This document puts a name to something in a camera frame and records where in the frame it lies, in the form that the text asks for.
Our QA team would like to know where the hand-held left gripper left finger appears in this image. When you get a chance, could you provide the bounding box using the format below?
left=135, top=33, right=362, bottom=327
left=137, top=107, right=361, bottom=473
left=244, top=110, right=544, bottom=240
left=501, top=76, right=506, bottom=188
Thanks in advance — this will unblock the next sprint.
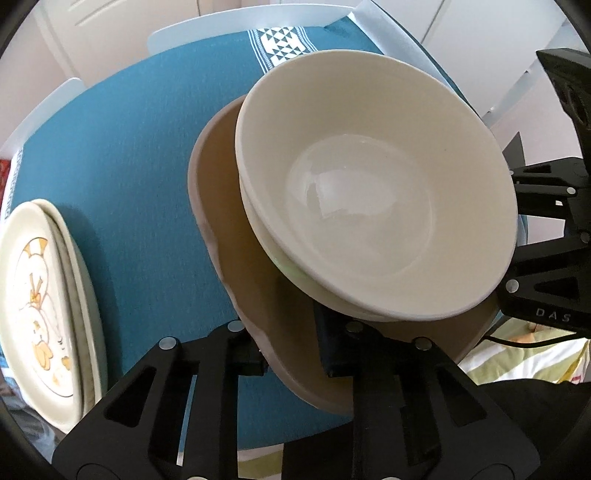
left=52, top=320, right=269, bottom=480

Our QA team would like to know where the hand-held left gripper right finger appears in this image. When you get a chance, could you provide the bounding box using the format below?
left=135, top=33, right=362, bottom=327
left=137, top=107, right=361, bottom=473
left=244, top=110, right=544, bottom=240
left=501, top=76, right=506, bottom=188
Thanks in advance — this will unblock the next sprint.
left=314, top=305, right=542, bottom=480

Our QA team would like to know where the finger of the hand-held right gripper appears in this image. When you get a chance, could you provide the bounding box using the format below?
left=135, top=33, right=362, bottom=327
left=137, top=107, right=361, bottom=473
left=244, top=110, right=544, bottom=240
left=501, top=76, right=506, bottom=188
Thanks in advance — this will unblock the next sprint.
left=510, top=158, right=585, bottom=216
left=495, top=237, right=591, bottom=306

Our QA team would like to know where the tall cream bowl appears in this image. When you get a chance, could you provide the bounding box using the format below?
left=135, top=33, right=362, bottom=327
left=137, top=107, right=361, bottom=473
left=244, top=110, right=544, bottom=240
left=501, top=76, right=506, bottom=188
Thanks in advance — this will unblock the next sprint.
left=234, top=50, right=517, bottom=320

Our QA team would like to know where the beige plastic basin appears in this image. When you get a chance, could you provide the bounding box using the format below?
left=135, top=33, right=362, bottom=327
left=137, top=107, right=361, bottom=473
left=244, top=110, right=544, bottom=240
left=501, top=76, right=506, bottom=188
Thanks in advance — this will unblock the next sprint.
left=187, top=95, right=502, bottom=414

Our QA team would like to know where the large white plate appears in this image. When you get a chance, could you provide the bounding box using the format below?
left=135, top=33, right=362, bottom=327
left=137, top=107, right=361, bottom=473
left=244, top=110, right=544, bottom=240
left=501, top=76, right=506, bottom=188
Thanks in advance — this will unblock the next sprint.
left=44, top=203, right=99, bottom=409

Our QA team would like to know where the small printed plate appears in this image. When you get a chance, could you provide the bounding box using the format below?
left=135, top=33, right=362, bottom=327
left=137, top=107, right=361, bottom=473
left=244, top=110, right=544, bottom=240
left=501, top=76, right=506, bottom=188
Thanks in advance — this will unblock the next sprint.
left=0, top=199, right=88, bottom=433

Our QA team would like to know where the striped blanket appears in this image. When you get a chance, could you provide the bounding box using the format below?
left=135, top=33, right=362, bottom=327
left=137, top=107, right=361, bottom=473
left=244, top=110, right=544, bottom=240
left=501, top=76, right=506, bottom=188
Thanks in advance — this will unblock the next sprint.
left=456, top=318, right=591, bottom=385

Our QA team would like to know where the teal tablecloth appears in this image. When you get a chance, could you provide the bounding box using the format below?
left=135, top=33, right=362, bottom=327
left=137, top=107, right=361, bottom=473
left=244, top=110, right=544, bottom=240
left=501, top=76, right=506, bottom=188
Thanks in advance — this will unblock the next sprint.
left=0, top=14, right=465, bottom=452

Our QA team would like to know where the black cable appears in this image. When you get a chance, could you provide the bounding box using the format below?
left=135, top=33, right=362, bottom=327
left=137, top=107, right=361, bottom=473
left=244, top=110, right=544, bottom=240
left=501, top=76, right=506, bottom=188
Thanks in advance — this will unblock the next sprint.
left=484, top=333, right=591, bottom=348

